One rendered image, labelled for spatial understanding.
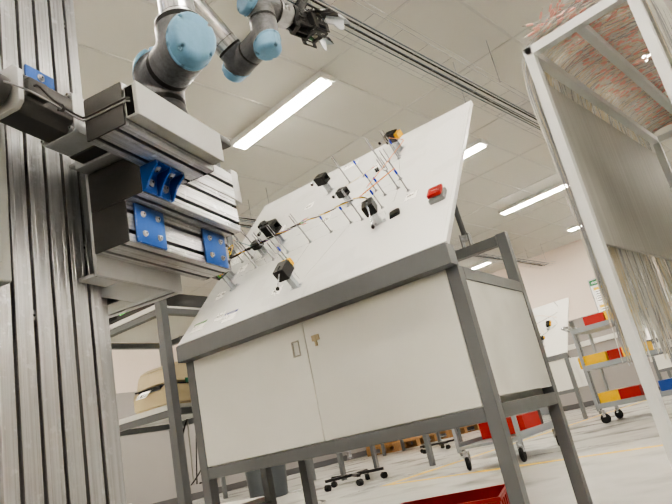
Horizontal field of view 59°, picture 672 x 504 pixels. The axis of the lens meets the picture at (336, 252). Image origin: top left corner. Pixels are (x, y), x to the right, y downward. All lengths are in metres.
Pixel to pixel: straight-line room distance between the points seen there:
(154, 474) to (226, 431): 7.70
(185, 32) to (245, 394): 1.28
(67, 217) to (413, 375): 1.04
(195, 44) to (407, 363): 1.05
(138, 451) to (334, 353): 8.05
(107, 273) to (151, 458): 8.72
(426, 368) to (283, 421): 0.57
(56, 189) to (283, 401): 1.09
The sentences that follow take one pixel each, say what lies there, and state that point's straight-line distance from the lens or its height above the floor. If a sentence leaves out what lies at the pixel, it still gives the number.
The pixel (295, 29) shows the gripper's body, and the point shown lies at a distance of 1.82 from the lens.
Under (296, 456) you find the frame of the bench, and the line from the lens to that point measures 2.09.
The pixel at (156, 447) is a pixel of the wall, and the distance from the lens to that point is 10.03.
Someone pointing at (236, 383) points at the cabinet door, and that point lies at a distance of 2.25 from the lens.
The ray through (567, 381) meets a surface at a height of 0.50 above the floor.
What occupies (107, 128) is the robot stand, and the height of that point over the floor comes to 1.00.
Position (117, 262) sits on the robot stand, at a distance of 1.34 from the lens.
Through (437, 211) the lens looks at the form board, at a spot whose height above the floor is 1.01.
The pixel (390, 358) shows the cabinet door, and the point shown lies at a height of 0.60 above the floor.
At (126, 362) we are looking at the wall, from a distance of 10.03.
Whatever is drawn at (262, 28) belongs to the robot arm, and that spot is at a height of 1.46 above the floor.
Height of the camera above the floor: 0.40
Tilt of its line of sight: 17 degrees up
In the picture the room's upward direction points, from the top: 12 degrees counter-clockwise
